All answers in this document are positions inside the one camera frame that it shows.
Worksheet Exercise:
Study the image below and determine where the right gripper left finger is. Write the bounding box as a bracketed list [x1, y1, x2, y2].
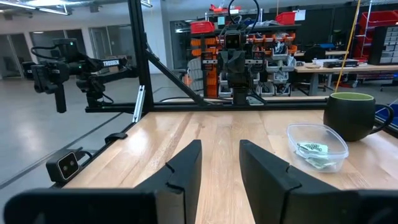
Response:
[134, 139, 203, 224]

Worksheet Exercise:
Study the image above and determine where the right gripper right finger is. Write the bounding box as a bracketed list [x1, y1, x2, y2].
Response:
[238, 139, 343, 224]

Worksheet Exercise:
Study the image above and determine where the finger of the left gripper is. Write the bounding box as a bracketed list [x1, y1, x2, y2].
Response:
[238, 72, 249, 89]
[228, 72, 239, 89]

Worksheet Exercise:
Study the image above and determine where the green white sachet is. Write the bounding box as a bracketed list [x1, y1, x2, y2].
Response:
[306, 156, 337, 170]
[295, 142, 330, 156]

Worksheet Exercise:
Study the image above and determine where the red storage bin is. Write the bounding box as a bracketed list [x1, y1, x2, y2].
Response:
[275, 11, 297, 26]
[190, 21, 216, 34]

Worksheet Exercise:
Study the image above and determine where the rack with orange bins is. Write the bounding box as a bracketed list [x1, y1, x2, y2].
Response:
[169, 9, 299, 98]

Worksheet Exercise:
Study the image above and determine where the clear rectangular plastic container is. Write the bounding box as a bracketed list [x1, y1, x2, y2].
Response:
[286, 123, 349, 174]

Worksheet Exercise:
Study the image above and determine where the black table clamp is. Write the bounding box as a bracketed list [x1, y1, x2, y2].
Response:
[104, 132, 129, 145]

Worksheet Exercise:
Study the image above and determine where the black equipment box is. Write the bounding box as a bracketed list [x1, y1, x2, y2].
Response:
[322, 58, 359, 68]

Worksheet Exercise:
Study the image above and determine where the dark mug green inside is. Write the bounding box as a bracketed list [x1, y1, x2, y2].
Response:
[322, 91, 395, 142]

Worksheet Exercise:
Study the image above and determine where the wooden workbench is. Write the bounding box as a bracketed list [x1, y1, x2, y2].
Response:
[294, 62, 398, 96]

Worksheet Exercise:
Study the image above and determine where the red shelf rack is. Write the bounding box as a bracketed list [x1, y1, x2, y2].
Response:
[359, 9, 398, 63]

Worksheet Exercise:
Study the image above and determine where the grey drawer cabinet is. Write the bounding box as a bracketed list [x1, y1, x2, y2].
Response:
[371, 25, 398, 65]

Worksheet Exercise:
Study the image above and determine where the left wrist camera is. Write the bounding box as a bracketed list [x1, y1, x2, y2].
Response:
[223, 30, 243, 50]

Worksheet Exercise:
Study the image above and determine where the black aluminium table frame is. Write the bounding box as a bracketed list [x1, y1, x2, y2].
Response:
[49, 0, 329, 189]

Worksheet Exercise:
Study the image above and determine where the silver aluminium bracket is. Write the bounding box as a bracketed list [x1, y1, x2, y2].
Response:
[131, 85, 146, 124]

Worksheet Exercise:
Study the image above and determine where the yellow hanging cable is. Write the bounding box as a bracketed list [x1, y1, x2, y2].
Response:
[334, 0, 363, 93]

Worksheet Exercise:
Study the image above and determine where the black table-level camera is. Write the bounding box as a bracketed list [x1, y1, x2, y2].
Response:
[45, 148, 81, 184]

